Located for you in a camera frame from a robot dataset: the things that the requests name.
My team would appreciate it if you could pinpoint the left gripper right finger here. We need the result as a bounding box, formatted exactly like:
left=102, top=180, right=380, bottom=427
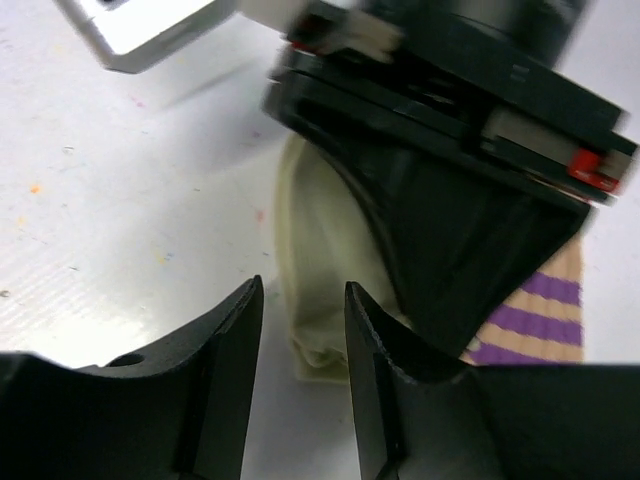
left=345, top=282, right=639, bottom=479

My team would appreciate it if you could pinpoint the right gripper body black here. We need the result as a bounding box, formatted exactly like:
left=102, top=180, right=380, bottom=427
left=264, top=1, right=638, bottom=203

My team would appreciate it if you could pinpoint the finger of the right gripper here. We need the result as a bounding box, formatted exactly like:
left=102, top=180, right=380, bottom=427
left=316, top=147, right=591, bottom=357

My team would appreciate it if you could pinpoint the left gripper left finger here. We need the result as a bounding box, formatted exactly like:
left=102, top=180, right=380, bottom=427
left=1, top=277, right=264, bottom=479

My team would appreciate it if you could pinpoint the tan maroon striped sock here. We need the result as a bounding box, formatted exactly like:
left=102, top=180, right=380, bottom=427
left=462, top=237, right=584, bottom=365

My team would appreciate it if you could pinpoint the pale green ankle sock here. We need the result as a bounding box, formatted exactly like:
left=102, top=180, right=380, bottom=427
left=273, top=134, right=408, bottom=384

